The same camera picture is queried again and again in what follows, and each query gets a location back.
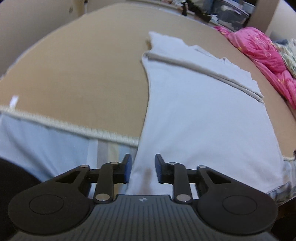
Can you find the clear plastic storage bin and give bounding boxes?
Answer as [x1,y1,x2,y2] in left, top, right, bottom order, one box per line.
[212,1,249,32]

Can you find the white t-shirt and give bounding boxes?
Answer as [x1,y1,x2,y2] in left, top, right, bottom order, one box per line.
[126,32,290,195]

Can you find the pink quilt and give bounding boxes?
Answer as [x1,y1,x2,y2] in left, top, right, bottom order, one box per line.
[214,26,295,108]

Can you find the wooden wardrobe panel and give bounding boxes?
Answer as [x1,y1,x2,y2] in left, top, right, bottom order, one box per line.
[246,0,280,36]

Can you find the pile of dark clothes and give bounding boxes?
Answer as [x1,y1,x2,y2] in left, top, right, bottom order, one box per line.
[181,0,211,23]

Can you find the floral white quilt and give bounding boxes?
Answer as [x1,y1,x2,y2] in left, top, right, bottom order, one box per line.
[274,39,296,78]

